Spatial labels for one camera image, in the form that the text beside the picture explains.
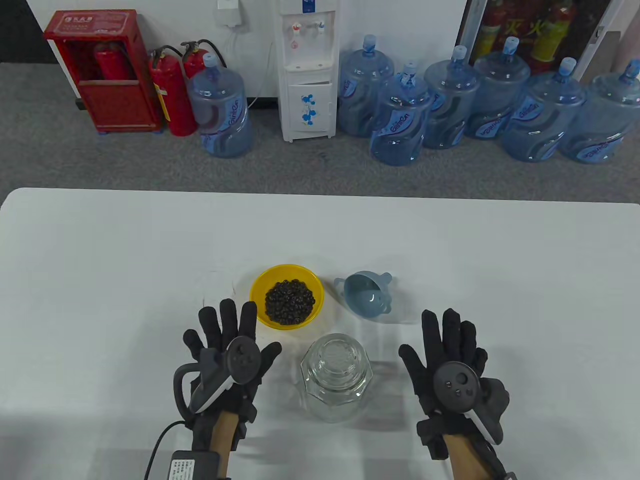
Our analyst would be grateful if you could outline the person's right hand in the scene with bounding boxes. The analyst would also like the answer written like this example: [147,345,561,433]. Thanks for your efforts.
[398,308,511,460]

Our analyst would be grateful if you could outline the blue plastic funnel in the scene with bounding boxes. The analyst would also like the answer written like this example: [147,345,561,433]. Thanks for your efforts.
[334,271,396,321]

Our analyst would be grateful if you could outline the red fire extinguisher cabinet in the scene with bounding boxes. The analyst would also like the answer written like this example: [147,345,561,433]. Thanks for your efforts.
[43,9,164,133]

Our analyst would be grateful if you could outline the white water dispenser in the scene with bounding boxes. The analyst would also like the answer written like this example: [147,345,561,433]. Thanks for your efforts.
[274,0,341,143]

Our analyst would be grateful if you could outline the blue plastic water jug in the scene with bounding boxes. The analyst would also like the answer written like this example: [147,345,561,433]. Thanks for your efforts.
[187,52,253,159]

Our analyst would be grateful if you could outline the red fire extinguisher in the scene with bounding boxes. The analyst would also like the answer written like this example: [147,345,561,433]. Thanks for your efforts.
[181,39,227,80]
[149,46,197,137]
[94,42,136,81]

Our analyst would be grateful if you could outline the clear faceted glass jar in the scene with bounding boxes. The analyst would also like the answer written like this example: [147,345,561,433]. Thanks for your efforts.
[300,333,375,423]

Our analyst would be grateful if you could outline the row of blue water jugs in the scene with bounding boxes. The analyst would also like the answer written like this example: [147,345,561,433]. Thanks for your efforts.
[338,34,640,167]

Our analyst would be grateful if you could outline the black tracking controller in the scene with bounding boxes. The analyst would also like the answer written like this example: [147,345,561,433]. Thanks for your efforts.
[432,361,511,445]
[173,336,261,414]

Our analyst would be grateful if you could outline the person's left hand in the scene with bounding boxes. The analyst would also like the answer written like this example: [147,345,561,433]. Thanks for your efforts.
[182,299,282,427]

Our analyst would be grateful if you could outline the person's right forearm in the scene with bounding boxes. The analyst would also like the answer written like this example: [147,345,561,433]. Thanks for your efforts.
[442,434,501,480]

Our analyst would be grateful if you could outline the pile of dark coffee beans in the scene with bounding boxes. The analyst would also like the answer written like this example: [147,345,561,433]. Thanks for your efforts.
[264,279,317,323]

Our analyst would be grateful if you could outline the person's left forearm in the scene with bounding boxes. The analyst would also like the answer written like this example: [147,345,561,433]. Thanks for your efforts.
[209,410,241,480]

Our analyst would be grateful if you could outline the white wall outlet box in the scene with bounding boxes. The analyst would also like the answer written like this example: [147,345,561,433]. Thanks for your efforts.
[216,0,247,28]

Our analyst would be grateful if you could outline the yellow plastic bowl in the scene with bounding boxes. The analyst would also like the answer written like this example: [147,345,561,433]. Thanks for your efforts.
[249,264,326,330]

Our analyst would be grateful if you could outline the glass-door fire hose cabinet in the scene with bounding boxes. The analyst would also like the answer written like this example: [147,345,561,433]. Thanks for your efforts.
[457,0,626,83]

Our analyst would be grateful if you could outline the black cable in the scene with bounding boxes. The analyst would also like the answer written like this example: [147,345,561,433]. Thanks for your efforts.
[149,421,195,480]

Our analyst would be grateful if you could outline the clear glass jar lid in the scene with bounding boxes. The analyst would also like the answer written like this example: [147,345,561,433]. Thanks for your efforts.
[309,334,370,397]

